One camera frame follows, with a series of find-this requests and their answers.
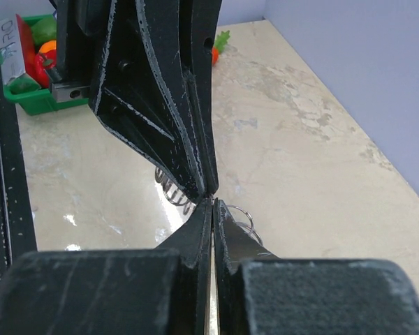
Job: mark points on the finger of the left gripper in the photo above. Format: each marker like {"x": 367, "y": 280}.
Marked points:
{"x": 196, "y": 33}

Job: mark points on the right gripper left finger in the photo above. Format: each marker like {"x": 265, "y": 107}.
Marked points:
{"x": 164, "y": 290}

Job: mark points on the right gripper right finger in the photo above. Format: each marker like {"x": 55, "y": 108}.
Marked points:
{"x": 260, "y": 293}

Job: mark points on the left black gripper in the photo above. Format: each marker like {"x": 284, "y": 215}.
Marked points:
{"x": 137, "y": 91}

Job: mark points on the orange toy carrot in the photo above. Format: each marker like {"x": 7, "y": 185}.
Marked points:
{"x": 219, "y": 45}

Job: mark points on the red toy pepper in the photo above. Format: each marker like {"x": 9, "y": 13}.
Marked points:
{"x": 43, "y": 62}

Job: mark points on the orange toy pepper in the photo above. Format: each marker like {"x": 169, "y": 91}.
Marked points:
{"x": 48, "y": 50}

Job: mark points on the green toy pepper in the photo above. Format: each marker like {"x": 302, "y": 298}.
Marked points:
{"x": 44, "y": 30}

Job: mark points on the green plastic crate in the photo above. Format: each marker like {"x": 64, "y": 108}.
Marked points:
{"x": 26, "y": 91}

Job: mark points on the white silver packet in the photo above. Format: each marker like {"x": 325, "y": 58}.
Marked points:
{"x": 11, "y": 49}

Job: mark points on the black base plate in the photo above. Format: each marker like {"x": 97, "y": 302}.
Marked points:
{"x": 17, "y": 234}

